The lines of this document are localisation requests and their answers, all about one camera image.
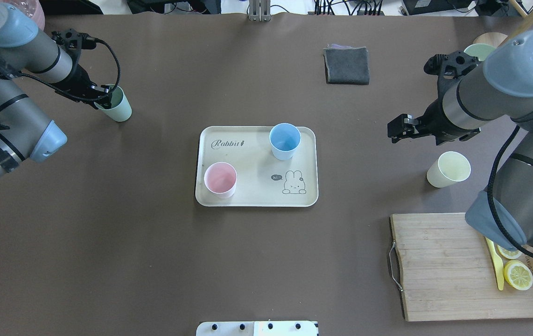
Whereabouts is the wooden cup stand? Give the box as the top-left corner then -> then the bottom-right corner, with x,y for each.
473,0 -> 533,48

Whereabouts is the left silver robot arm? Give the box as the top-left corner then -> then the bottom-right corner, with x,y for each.
0,2 -> 115,178

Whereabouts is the black gripper camera mount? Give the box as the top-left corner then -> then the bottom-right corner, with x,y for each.
423,50 -> 482,98

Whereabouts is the green bowl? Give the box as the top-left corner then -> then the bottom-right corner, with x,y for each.
464,43 -> 497,62

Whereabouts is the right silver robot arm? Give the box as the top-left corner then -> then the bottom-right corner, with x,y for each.
387,30 -> 533,257

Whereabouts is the green cup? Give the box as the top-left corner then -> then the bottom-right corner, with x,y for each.
100,84 -> 132,123

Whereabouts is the cream rabbit tray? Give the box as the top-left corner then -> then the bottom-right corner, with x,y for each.
195,126 -> 319,208

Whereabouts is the cream yellow cup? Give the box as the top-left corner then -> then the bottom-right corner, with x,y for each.
426,151 -> 471,189

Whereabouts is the lemon half slice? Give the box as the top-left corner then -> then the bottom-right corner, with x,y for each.
503,260 -> 533,291
495,244 -> 523,260

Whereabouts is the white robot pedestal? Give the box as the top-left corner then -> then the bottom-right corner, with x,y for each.
196,320 -> 319,336

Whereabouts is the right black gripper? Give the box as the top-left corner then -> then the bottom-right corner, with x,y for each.
387,99 -> 481,145

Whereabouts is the yellow plastic knife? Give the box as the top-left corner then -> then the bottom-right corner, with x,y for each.
484,238 -> 505,291

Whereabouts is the left gripper camera mount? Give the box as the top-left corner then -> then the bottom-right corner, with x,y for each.
51,28 -> 97,63

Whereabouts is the blue cup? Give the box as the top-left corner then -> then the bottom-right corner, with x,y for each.
269,123 -> 301,161

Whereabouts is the pink bowl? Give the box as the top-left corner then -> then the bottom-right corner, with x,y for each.
0,0 -> 45,29

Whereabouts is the aluminium frame post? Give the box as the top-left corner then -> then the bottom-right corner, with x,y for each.
248,0 -> 272,22

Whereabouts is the pink cup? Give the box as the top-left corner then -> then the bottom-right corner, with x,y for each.
204,162 -> 238,199

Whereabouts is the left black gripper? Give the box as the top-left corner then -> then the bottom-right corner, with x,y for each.
56,65 -> 112,110

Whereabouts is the wooden cutting board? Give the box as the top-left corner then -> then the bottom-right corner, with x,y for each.
390,213 -> 533,322

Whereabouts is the grey folded cloth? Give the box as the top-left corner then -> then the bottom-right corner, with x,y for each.
323,44 -> 370,85

